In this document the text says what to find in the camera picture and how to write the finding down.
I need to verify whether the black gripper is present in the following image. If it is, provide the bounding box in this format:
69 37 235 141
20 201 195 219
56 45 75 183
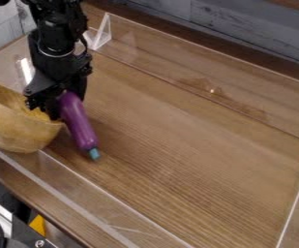
21 52 95 122

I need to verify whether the purple toy eggplant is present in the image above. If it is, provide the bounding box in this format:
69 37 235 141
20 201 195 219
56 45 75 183
57 91 100 160

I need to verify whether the brown wooden bowl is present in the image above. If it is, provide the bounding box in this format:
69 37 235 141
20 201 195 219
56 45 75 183
0 85 63 153

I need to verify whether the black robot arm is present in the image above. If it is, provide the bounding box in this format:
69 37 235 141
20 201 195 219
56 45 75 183
20 0 92 120

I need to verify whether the yellow sticker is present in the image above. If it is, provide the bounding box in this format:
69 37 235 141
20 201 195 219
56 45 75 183
28 215 45 236

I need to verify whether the clear acrylic tray wall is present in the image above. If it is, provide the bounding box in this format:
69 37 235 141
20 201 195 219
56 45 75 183
0 14 299 248

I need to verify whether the black metal base plate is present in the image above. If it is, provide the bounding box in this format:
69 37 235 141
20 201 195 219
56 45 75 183
11 215 76 248

